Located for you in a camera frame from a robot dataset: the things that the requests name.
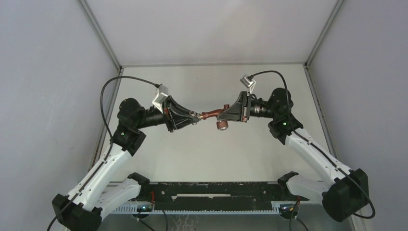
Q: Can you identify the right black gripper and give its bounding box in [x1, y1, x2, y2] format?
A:
[217, 91, 278, 122]

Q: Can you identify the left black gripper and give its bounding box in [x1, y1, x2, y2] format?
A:
[135, 96, 198, 133]

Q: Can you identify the red brown water faucet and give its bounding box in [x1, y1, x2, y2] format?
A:
[199, 104, 230, 131]

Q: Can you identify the silver metal tee fitting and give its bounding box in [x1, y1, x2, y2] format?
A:
[189, 111, 203, 125]

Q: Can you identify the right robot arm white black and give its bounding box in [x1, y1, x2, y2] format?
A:
[217, 88, 372, 222]

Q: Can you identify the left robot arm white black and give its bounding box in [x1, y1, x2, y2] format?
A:
[51, 96, 203, 231]

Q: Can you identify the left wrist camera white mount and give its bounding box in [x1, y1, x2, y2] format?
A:
[152, 84, 168, 112]

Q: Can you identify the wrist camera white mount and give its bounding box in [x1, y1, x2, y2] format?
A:
[152, 84, 168, 112]
[240, 75, 256, 94]

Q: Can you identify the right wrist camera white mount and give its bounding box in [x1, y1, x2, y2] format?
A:
[240, 75, 256, 94]

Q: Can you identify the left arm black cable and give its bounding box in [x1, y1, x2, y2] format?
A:
[47, 75, 161, 231]

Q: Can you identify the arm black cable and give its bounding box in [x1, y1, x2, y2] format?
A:
[47, 75, 161, 231]
[248, 70, 376, 219]

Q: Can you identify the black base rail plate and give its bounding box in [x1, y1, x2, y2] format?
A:
[136, 181, 298, 211]

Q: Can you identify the white slotted cable duct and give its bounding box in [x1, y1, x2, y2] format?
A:
[111, 204, 281, 215]

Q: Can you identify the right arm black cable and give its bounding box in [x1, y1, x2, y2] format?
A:
[248, 70, 376, 219]

